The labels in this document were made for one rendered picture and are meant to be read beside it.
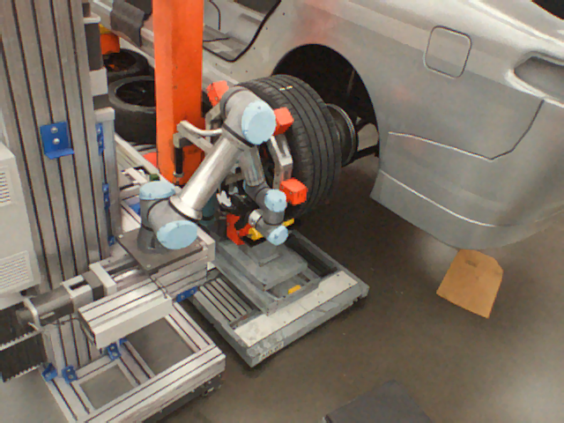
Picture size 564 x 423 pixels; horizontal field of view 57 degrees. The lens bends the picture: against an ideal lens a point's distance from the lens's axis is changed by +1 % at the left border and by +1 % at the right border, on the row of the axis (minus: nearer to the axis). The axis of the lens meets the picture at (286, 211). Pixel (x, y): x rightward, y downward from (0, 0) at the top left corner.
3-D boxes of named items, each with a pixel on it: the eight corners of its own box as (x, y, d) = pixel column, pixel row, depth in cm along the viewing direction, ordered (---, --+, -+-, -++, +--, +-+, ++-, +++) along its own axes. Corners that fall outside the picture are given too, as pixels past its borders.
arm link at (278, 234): (291, 224, 185) (288, 242, 189) (271, 209, 191) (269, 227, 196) (274, 231, 180) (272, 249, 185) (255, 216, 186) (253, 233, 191)
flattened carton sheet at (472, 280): (505, 267, 325) (507, 263, 323) (487, 319, 285) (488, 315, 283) (458, 248, 336) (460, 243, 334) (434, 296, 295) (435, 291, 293)
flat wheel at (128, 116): (84, 125, 359) (80, 93, 345) (144, 97, 409) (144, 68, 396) (162, 153, 339) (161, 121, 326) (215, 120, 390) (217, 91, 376)
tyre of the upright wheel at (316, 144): (367, 175, 216) (295, 43, 223) (328, 192, 202) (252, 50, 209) (290, 227, 268) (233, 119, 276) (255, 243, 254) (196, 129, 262)
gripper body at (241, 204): (244, 188, 200) (263, 203, 193) (243, 205, 205) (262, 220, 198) (228, 193, 195) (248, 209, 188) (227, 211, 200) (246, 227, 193)
